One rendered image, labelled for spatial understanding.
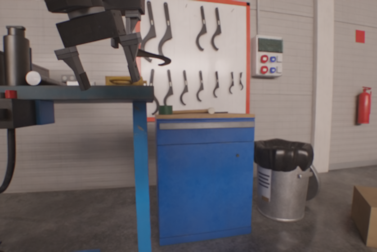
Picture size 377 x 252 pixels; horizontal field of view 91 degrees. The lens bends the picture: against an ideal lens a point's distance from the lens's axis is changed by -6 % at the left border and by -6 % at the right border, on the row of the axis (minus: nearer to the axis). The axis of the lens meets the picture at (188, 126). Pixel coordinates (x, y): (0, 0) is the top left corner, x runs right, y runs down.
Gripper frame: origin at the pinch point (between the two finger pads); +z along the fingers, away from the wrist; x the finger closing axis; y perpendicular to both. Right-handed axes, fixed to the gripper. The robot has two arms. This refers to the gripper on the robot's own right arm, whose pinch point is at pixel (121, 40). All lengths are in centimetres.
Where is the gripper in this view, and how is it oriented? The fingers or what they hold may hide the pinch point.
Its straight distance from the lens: 66.0
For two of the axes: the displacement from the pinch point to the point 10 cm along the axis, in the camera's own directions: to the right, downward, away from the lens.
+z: 0.1, 10.0, 0.8
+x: 10.0, 0.0, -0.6
